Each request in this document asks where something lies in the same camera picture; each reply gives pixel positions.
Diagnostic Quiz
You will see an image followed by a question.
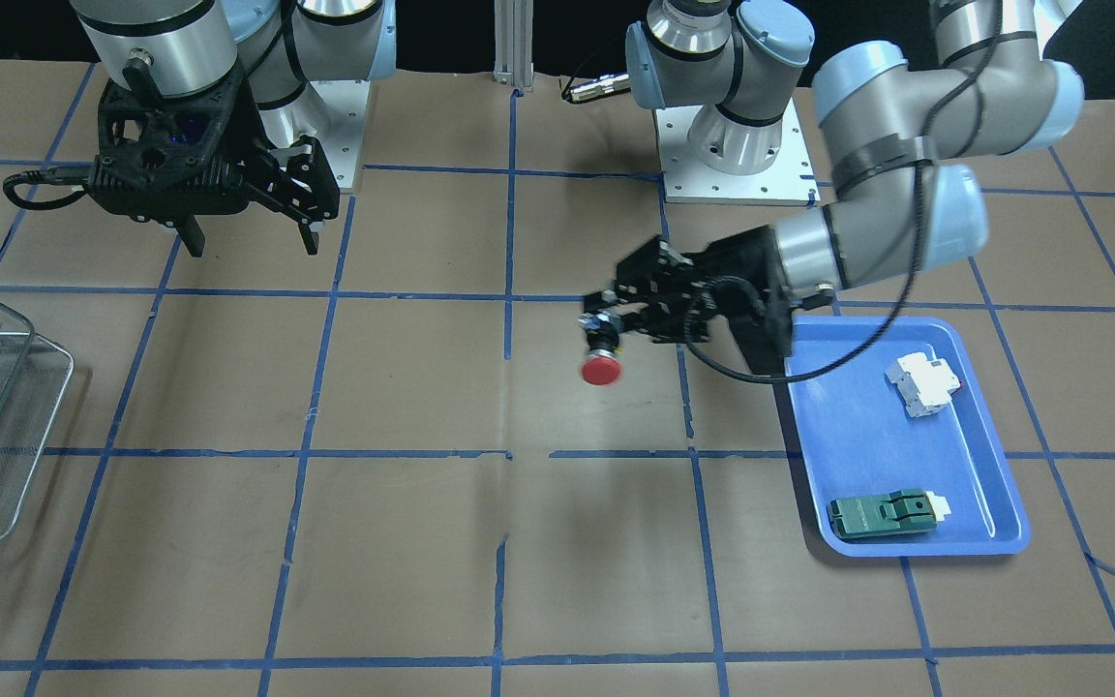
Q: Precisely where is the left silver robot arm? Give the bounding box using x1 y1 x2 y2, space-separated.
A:
579 1 1085 385

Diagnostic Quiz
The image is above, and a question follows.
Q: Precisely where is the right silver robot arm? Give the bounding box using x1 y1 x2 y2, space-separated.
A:
72 1 398 258

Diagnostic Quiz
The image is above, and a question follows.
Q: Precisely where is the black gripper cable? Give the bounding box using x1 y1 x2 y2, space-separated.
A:
678 29 1004 386
2 167 99 212

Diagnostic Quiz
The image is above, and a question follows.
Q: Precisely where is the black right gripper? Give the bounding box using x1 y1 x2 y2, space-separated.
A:
88 59 342 258

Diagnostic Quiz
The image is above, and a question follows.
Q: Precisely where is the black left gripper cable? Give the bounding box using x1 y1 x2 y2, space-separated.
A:
678 29 1004 386

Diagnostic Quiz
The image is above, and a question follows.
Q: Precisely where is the white circuit breaker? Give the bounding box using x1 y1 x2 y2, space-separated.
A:
885 352 963 418

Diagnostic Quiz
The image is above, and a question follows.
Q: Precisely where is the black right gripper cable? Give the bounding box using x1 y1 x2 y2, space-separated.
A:
2 167 99 212

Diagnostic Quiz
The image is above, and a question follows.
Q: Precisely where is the red emergency stop button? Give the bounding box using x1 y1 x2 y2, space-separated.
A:
579 312 622 385

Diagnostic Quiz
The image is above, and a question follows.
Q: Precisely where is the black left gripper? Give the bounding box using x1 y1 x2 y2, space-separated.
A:
581 228 793 377

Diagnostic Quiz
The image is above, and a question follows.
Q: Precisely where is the aluminium frame post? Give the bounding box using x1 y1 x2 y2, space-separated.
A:
493 0 535 93

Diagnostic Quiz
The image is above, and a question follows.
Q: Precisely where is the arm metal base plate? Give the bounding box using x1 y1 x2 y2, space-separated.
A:
653 101 821 206
311 80 375 194

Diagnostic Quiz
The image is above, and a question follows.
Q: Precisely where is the blue plastic tray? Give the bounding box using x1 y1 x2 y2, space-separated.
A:
788 317 1031 559

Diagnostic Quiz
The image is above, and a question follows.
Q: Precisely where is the green terminal block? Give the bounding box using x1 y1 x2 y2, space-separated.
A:
825 488 951 541

